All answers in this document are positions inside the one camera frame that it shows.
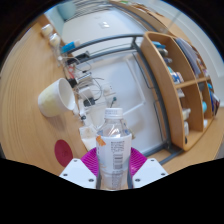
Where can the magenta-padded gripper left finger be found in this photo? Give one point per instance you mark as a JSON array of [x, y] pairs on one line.
[[77, 173]]

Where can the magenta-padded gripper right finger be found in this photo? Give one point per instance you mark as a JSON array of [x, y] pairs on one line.
[[150, 171]]

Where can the clear plastic water bottle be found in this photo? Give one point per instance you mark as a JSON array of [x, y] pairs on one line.
[[113, 150]]

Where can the flat round red coaster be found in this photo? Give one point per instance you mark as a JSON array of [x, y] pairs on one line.
[[63, 153]]

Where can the white tissue pack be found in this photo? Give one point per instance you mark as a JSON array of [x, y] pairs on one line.
[[88, 138]]

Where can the white cup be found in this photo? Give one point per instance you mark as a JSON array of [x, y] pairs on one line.
[[53, 98]]

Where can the white power strip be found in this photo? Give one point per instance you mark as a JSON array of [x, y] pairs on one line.
[[86, 92]]

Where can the small black charger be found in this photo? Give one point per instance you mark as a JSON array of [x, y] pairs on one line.
[[72, 82]]

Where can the wooden shelf unit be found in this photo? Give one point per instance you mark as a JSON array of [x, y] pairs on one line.
[[181, 83]]

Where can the black cylindrical device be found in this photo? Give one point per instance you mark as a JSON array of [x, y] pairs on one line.
[[78, 58]]

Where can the small blue bottle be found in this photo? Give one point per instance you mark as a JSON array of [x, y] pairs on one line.
[[68, 47]]

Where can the small white round figure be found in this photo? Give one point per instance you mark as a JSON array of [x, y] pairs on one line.
[[54, 40], [46, 30]]

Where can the teal pillow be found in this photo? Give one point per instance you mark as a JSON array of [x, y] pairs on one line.
[[66, 10]]

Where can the grey metal desk frame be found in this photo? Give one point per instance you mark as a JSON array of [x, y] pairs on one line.
[[146, 70]]

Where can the long wooden wall shelf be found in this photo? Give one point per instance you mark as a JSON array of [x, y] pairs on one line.
[[146, 13]]

